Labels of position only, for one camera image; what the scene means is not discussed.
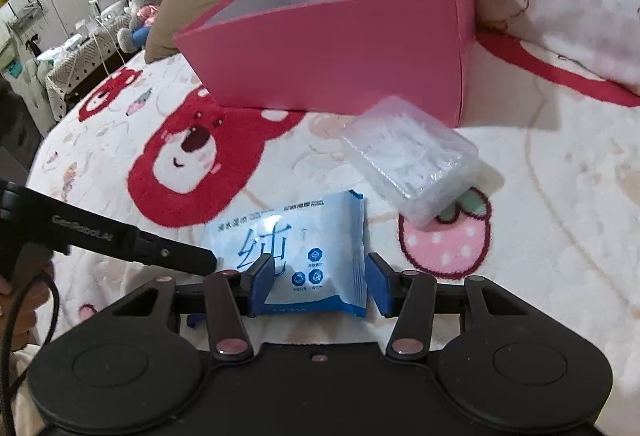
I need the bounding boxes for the blue wet wipes packet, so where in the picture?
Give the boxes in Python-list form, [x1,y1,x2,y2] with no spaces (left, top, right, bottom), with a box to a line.
[202,190,367,317]

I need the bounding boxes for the clear plastic floss box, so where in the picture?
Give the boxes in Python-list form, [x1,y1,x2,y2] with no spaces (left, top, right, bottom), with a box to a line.
[340,96,480,227]

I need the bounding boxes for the person's left hand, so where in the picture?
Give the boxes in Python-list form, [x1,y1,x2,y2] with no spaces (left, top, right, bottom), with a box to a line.
[0,263,56,352]

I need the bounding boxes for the cluttered bedside table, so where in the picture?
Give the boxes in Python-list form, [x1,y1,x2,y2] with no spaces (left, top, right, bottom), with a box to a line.
[37,0,129,122]

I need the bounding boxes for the red bear print blanket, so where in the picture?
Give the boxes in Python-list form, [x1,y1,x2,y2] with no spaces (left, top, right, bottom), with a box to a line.
[24,28,640,397]

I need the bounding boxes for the white cabinet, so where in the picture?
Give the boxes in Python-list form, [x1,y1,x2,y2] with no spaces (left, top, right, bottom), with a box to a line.
[1,0,91,59]

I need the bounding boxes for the grey plush toy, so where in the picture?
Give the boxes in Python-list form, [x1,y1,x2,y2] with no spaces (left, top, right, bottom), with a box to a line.
[117,0,163,54]

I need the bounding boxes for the pink cardboard box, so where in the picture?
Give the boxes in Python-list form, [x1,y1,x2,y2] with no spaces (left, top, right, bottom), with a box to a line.
[175,0,475,126]

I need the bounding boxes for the black cable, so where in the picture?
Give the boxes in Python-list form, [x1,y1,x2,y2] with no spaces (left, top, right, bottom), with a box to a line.
[0,265,61,417]

